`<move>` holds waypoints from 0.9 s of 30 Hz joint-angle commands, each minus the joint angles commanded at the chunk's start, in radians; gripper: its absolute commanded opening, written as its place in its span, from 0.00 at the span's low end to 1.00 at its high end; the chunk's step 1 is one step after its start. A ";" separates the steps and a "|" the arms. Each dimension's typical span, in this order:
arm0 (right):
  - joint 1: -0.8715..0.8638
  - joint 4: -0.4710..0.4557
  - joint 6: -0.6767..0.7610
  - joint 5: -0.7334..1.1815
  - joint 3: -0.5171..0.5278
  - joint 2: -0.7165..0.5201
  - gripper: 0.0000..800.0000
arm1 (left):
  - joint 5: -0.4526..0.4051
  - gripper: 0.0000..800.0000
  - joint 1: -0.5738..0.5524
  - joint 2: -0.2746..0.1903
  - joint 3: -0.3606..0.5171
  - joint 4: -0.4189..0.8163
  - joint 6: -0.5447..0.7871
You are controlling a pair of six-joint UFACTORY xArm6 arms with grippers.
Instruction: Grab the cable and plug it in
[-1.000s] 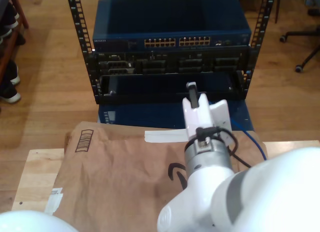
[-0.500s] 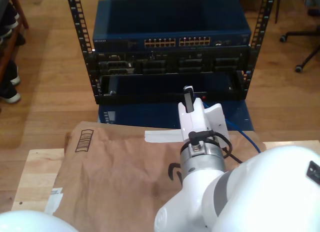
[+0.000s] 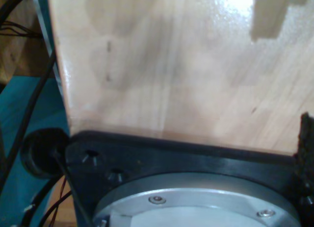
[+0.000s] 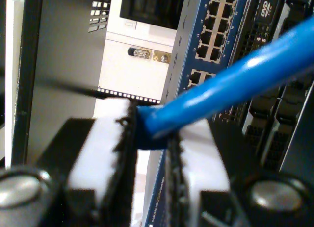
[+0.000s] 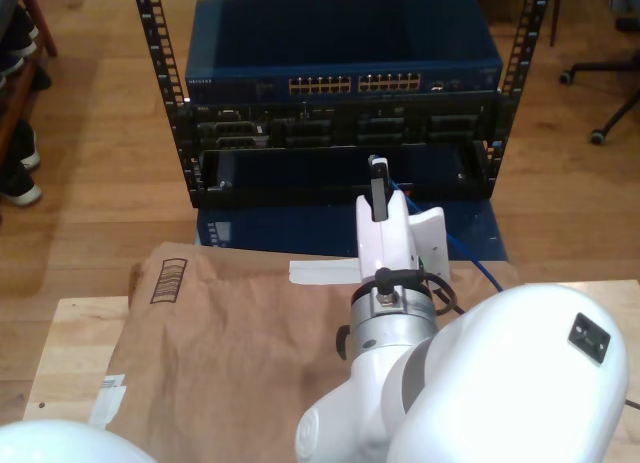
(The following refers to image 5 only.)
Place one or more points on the long white tape strip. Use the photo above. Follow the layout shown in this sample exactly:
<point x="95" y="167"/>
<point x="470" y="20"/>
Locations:
<point x="320" y="272"/>

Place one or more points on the blue cabinet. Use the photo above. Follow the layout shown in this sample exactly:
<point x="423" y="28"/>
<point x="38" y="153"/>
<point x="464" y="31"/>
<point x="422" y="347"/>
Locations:
<point x="300" y="228"/>

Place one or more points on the black rack server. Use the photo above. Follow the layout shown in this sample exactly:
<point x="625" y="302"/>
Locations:
<point x="300" y="133"/>

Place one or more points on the brown paper mailer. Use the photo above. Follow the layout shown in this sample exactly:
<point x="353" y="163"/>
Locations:
<point x="225" y="358"/>

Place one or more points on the black metal furniture leg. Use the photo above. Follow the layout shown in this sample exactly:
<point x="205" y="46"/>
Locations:
<point x="553" y="18"/>

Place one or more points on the black office chair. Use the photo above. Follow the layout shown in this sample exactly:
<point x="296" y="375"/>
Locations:
<point x="600" y="65"/>

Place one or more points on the white tape patch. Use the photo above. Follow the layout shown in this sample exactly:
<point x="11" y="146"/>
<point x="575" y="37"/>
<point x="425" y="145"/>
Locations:
<point x="107" y="405"/>

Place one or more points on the dark navy shoe white sole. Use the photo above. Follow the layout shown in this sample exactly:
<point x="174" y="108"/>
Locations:
<point x="30" y="158"/>
<point x="12" y="63"/>
<point x="22" y="195"/>
<point x="25" y="33"/>

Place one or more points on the blue network switch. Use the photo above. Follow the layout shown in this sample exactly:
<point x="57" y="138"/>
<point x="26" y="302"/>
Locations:
<point x="325" y="33"/>

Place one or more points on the black rack frame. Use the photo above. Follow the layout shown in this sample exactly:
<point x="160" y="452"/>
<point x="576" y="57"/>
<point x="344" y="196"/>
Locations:
<point x="181" y="133"/>

